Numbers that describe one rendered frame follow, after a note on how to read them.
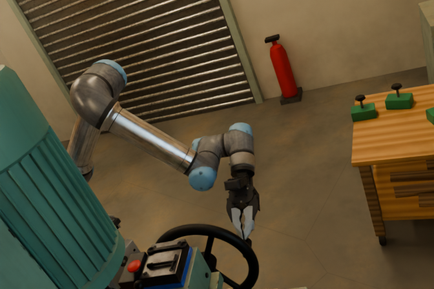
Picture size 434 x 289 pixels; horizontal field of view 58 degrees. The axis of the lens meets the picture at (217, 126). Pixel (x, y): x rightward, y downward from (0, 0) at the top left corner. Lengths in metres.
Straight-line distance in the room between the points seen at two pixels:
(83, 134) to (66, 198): 0.80
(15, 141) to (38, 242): 0.13
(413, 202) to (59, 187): 1.72
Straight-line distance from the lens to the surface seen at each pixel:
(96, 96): 1.11
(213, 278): 0.98
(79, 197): 0.56
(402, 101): 2.00
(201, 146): 1.21
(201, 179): 1.10
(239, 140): 1.19
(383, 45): 3.50
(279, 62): 3.39
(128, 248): 1.39
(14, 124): 0.50
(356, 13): 3.39
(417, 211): 1.99
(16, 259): 0.49
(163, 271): 0.87
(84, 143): 1.35
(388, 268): 2.02
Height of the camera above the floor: 1.56
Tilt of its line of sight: 26 degrees down
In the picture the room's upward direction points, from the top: 23 degrees counter-clockwise
